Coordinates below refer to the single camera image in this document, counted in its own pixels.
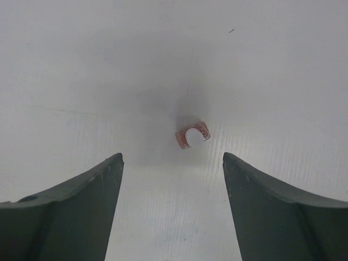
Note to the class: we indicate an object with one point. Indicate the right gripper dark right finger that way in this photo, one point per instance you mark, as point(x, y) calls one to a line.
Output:
point(274, 220)

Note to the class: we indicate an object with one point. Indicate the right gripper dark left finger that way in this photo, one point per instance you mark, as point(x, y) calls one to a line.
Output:
point(70, 221)

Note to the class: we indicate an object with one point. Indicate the red nail polish bottle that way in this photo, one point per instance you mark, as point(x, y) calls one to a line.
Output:
point(180, 135)

